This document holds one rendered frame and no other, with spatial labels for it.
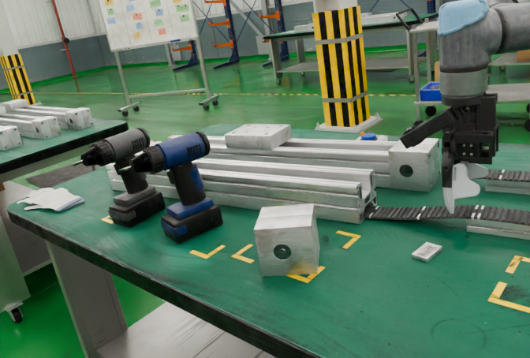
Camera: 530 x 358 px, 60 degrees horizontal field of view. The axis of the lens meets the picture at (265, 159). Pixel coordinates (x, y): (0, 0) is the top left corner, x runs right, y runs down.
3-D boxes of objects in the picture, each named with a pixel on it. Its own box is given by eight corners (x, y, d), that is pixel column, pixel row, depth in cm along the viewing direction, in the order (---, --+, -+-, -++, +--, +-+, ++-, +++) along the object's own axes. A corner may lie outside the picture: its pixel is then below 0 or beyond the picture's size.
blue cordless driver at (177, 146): (229, 222, 106) (210, 132, 99) (148, 259, 95) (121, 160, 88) (212, 214, 112) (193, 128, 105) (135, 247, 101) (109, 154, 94)
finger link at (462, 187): (476, 218, 78) (479, 164, 78) (440, 214, 82) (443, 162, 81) (479, 216, 81) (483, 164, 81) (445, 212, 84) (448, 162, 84)
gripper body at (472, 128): (491, 169, 77) (491, 98, 74) (438, 165, 82) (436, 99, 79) (498, 154, 83) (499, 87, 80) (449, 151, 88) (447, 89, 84)
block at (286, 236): (320, 241, 91) (315, 197, 88) (317, 274, 81) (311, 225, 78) (270, 244, 93) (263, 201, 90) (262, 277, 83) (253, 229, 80)
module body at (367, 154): (404, 173, 117) (401, 141, 114) (390, 188, 109) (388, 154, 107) (178, 157, 162) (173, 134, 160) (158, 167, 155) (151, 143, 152)
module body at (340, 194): (377, 204, 103) (374, 169, 100) (360, 225, 95) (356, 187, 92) (137, 177, 148) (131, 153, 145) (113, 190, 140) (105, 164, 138)
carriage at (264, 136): (293, 146, 134) (290, 124, 132) (274, 159, 125) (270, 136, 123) (249, 144, 143) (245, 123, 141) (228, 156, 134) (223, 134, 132)
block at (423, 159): (443, 172, 114) (442, 135, 111) (429, 192, 104) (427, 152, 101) (407, 169, 119) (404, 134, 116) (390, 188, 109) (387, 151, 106)
